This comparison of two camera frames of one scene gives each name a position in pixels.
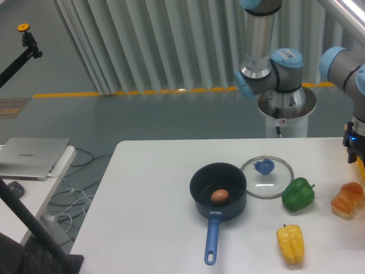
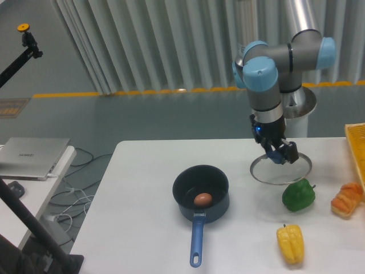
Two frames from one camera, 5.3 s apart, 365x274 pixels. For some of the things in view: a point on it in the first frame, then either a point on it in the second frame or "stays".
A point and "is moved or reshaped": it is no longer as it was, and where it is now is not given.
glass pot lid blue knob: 267,176 is moved or reshaped
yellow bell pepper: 291,242 stays
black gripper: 354,142 -> 271,134
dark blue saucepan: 205,180 -> 193,180
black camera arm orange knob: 28,40 stays
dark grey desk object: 17,189 stays
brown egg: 220,196 -> 203,199
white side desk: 38,196 stays
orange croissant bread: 348,198 stays
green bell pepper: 297,194 stays
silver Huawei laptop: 29,158 stays
